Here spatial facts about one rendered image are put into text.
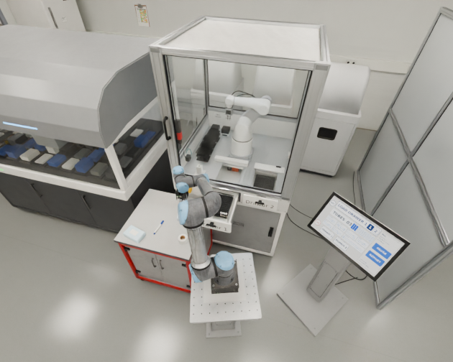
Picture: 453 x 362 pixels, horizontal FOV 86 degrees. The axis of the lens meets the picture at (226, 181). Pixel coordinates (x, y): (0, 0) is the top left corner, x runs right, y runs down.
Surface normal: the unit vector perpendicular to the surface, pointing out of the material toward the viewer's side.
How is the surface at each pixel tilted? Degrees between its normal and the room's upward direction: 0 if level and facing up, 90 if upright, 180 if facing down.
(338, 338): 0
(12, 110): 69
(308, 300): 3
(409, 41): 90
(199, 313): 0
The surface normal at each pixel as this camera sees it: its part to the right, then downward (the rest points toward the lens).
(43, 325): 0.02, -0.73
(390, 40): -0.28, 0.66
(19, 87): -0.15, -0.11
